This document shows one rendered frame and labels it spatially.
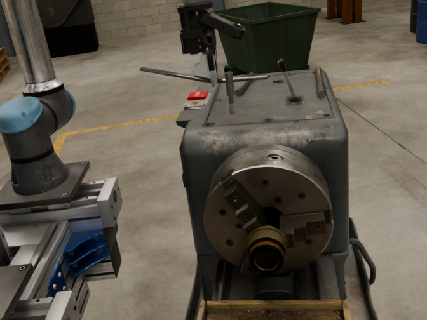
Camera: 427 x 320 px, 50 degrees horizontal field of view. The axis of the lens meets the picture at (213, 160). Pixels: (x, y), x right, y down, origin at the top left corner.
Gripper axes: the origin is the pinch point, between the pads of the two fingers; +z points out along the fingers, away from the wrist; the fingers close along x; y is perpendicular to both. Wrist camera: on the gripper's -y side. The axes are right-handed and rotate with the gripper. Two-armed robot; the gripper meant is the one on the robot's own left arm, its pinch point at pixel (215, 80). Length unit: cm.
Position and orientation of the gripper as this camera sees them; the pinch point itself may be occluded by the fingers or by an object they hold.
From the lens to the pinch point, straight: 123.5
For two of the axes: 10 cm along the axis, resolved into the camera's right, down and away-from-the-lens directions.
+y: -9.9, 0.6, 1.4
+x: -1.0, 4.4, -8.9
